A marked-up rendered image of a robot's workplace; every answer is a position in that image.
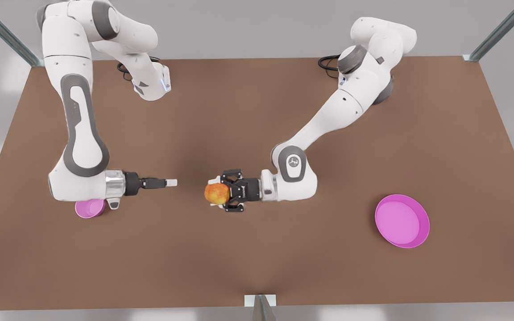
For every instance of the red-yellow apple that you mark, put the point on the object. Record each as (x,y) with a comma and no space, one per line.
(217,193)

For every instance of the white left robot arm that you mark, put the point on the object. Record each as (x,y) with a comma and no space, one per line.
(328,116)

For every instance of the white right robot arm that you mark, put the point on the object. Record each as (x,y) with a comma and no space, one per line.
(78,125)

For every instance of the pink bowl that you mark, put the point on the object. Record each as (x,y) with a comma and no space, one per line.
(88,208)

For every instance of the pink plate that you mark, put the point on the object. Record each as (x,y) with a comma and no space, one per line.
(401,220)

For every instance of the silver frame post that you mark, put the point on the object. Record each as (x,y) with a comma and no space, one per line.
(500,30)
(261,307)
(2,30)

